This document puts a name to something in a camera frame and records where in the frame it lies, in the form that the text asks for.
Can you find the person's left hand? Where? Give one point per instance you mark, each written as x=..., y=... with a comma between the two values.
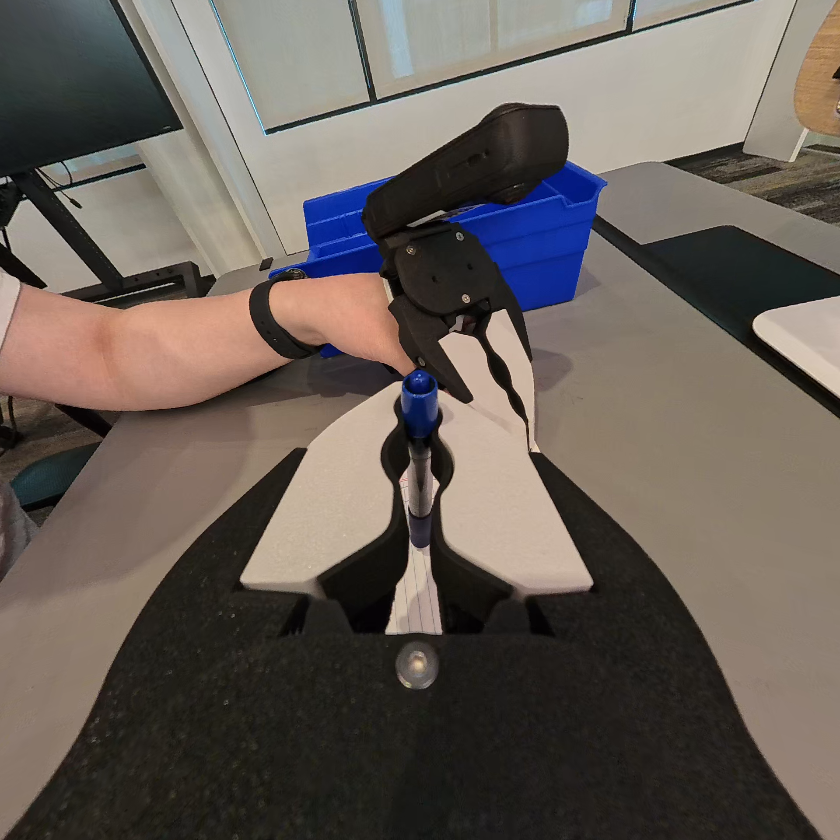
x=348, y=318

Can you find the wooden chair back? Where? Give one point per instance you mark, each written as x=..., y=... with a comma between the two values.
x=820, y=65

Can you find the black wrist watch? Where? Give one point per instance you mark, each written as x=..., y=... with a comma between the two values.
x=270, y=328

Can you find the white lined notepad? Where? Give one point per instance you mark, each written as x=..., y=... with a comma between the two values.
x=413, y=604

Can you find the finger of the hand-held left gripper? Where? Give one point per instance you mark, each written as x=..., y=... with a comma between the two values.
x=482, y=384
x=523, y=387

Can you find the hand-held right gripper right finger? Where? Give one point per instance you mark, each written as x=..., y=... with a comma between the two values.
x=512, y=518

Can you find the person's left forearm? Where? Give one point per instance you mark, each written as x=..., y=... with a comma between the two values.
x=138, y=354

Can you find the blue plastic bin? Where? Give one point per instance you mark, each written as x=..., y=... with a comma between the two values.
x=538, y=236

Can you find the light grey clothing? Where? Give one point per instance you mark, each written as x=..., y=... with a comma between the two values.
x=14, y=531

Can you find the black monitor stand frame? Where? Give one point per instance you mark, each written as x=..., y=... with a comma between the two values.
x=72, y=229

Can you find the blue capped clear pen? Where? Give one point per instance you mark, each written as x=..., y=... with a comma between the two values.
x=420, y=407

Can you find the white shirt sleeve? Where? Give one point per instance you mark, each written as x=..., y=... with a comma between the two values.
x=8, y=315

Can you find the white flat object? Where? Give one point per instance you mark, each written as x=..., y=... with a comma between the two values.
x=807, y=341

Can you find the teal chair seat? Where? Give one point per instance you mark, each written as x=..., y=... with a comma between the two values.
x=56, y=476

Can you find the dark desk mat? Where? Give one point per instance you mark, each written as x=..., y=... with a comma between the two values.
x=715, y=275

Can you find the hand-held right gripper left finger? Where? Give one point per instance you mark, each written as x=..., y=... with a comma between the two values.
x=315, y=518

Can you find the black monitor screen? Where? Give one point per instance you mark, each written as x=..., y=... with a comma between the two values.
x=65, y=79

